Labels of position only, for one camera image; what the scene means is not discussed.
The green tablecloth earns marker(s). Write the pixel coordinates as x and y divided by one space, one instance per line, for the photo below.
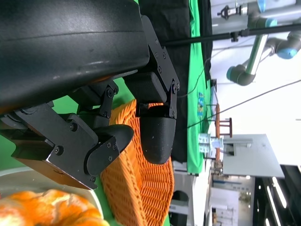
65 106

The orange wicker basket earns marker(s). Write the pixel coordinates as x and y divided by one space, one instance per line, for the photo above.
145 188

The brown wooden chair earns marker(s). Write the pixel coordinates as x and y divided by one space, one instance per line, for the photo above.
217 122

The grey metal panel stand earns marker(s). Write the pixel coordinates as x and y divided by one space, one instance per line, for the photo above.
254 160

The black boom pole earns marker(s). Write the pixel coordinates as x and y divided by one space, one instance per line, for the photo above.
258 30

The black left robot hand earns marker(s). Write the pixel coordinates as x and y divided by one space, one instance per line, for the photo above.
58 47

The orange striped bread bun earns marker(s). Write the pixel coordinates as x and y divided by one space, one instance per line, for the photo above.
47 207

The grey blue capped robot arm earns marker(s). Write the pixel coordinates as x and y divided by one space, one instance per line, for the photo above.
254 14
242 76

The white teal carton pack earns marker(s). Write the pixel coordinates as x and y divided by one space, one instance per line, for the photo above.
207 143

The grey green bowl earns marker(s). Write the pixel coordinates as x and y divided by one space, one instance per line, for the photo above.
23 179

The green cloth with cartoon print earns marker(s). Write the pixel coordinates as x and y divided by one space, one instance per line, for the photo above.
195 70

